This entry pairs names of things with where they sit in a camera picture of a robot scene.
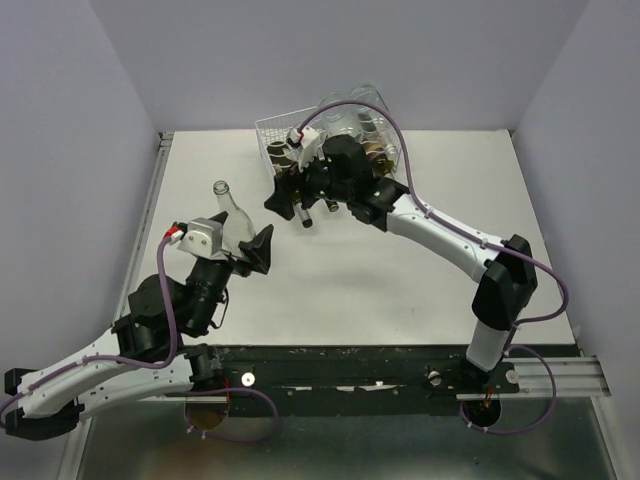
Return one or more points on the clear bottle silver cap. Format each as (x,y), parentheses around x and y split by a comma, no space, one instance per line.
(342,120)

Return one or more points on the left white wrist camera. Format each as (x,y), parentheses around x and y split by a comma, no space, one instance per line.
(203,239)

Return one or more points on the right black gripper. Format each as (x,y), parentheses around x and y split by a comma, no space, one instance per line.
(292,180)

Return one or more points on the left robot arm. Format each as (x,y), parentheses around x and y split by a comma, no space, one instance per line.
(143,354)

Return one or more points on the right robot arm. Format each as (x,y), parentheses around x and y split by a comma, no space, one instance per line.
(341,171)

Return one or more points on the small bottle brown label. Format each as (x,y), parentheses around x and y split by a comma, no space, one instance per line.
(332,205)

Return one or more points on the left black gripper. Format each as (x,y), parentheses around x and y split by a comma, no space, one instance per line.
(259,252)

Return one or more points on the green wine bottle brown label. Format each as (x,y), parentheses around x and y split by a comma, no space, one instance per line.
(383,159)

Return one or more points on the white wire wine rack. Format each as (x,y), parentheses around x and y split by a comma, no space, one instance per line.
(277,127)

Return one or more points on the frosted clear tall bottle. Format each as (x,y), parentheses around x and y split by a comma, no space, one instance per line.
(237,227)

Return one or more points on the black mounting rail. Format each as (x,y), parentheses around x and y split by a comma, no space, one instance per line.
(330,381)

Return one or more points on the dark wine bottle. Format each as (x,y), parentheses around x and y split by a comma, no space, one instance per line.
(285,199)

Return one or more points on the clear round bottle back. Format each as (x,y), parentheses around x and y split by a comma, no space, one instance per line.
(375,126)

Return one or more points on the aluminium extrusion rail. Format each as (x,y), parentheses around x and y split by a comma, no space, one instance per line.
(578,377)

